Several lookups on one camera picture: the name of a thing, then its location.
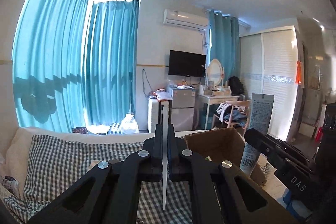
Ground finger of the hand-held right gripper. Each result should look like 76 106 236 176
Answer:
244 128 290 172
265 134 316 175

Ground black wall television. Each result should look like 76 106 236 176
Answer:
168 50 206 77

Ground black white checkered mat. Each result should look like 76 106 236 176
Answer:
108 122 124 134

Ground white suitcase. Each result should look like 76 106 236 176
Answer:
148 99 170 133

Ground black backpack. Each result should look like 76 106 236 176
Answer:
228 76 244 95

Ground brown cardboard box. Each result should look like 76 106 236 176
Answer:
184 127 268 186

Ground wooden chair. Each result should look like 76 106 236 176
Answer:
211 100 251 130

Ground white louvered wardrobe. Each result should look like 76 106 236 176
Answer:
239 26 300 140

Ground orange hanging cloth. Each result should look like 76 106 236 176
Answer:
295 60 303 85

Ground silver blister pack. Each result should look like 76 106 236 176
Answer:
161 105 169 211

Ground pale blue printed squeeze tube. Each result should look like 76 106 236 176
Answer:
239 93 275 177

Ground red white packaging pile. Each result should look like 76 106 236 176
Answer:
150 88 174 102

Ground crumpled printed cloth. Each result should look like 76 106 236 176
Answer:
0 175 19 198

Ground checkered blanket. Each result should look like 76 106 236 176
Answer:
4 134 218 224

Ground white plastic bag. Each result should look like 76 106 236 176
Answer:
120 113 139 134

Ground silver mini fridge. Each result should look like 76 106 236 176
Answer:
171 88 196 131

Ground teal window curtain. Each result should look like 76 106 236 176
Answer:
208 10 240 88
84 0 140 127
12 0 91 132

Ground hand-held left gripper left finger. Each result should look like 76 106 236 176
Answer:
26 124 164 224

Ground white oval mirror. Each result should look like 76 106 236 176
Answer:
206 59 226 88

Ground white air conditioner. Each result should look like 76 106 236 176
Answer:
163 9 209 30

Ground white dressing table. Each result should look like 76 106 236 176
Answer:
197 86 239 130

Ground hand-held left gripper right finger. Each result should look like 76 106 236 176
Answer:
167 123 298 224

